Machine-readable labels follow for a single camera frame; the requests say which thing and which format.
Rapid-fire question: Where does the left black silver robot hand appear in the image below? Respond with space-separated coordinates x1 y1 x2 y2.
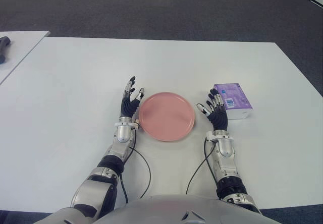
119 76 146 120

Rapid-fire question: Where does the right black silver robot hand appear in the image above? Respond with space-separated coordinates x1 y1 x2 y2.
196 88 229 133

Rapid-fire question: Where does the purple tissue paper pack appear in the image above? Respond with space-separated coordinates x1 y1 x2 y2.
213 82 253 121

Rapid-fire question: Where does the pink round plate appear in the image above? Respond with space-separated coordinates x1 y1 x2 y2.
139 91 196 142

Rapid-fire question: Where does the silver robot torso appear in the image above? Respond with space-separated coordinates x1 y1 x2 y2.
32 194 268 224

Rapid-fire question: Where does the white side table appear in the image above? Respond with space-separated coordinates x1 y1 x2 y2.
0 31 50 85

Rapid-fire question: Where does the black device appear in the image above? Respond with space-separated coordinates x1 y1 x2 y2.
0 36 11 65

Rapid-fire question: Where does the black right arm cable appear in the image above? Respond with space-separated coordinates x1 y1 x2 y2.
185 138 218 195

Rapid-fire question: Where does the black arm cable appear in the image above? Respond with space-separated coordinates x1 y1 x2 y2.
185 138 218 195
120 128 152 205

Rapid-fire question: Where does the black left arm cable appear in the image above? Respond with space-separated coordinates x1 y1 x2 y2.
120 128 152 205

